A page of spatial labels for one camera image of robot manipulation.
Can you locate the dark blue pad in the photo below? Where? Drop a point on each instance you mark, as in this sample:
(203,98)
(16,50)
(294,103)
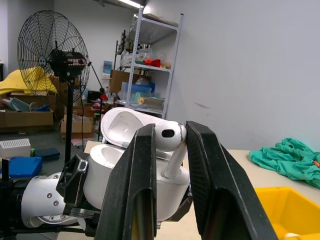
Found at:
(47,154)

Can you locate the long brown cardboard box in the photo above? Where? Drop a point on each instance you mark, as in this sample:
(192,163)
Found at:
(27,119)

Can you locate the brown cardboard box on rack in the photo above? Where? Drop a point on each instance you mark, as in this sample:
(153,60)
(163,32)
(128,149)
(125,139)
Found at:
(118,80)

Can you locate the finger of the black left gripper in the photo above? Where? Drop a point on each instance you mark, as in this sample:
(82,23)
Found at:
(71,182)
(183,208)

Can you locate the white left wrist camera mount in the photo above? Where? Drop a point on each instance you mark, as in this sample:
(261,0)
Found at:
(40,195)

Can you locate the yellow plastic bin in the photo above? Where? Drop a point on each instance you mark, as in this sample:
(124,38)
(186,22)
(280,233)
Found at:
(292,210)

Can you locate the blue flat box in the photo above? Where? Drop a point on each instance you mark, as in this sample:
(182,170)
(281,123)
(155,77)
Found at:
(23,167)

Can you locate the blue plastic storage crate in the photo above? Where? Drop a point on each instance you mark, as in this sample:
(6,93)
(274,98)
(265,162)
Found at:
(138,88)

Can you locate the white earbud charging case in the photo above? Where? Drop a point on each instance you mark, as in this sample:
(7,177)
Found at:
(100,180)

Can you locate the green crumpled cloth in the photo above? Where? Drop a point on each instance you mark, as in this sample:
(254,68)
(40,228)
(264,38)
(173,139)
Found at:
(287,160)

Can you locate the white metal shelf rack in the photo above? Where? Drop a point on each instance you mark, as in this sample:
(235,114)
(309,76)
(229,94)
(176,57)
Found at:
(155,32)

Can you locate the white earbud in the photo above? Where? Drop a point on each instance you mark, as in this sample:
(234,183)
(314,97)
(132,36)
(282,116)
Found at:
(175,140)

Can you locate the black standing floor fan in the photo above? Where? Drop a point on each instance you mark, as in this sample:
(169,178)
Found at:
(57,62)

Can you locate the yellow fabric pile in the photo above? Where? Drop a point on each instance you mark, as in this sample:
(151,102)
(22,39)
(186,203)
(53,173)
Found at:
(15,83)

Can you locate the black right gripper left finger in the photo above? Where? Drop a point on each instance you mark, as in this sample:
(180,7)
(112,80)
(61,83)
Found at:
(130,190)

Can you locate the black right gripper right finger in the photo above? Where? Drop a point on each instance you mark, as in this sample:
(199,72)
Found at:
(220,190)

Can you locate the black stand with red knob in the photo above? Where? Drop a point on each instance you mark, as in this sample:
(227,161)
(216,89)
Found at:
(103,93)

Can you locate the small brown cardboard box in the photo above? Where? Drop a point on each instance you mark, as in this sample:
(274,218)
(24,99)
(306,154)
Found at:
(80,128)

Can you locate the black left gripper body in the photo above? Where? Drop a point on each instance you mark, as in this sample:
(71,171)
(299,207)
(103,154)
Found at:
(85,222)

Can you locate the red soft toy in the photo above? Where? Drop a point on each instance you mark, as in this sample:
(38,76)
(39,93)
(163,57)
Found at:
(153,62)

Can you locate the white ribbed box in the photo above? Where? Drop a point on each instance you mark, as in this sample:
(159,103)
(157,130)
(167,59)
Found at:
(15,147)

